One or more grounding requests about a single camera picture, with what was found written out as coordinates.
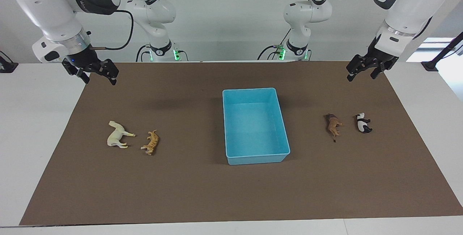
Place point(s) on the brown table mat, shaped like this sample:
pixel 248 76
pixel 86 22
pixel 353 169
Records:
pixel 181 184

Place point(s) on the black table clamp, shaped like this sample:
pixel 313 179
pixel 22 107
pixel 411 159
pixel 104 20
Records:
pixel 6 66

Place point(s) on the cream llama toy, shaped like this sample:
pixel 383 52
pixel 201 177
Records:
pixel 115 136

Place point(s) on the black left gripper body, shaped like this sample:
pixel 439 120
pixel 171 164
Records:
pixel 376 57

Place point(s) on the black white panda toy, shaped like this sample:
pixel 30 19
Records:
pixel 361 123

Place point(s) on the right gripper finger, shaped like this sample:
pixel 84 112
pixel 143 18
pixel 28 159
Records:
pixel 112 71
pixel 83 75

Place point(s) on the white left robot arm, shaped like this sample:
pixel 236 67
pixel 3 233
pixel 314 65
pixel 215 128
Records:
pixel 408 7

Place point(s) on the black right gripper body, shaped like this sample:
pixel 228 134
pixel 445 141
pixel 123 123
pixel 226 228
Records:
pixel 85 60

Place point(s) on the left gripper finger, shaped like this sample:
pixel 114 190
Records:
pixel 378 72
pixel 353 74

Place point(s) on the brown lion toy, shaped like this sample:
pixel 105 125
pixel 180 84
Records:
pixel 332 124

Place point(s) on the light blue storage box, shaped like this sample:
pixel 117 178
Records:
pixel 255 126

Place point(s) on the black stand with clamp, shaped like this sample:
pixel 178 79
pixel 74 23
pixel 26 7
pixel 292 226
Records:
pixel 439 55

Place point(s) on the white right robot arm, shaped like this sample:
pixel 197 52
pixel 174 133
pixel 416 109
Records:
pixel 47 7

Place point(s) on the orange striped tiger toy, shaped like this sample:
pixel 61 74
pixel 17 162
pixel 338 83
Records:
pixel 152 143

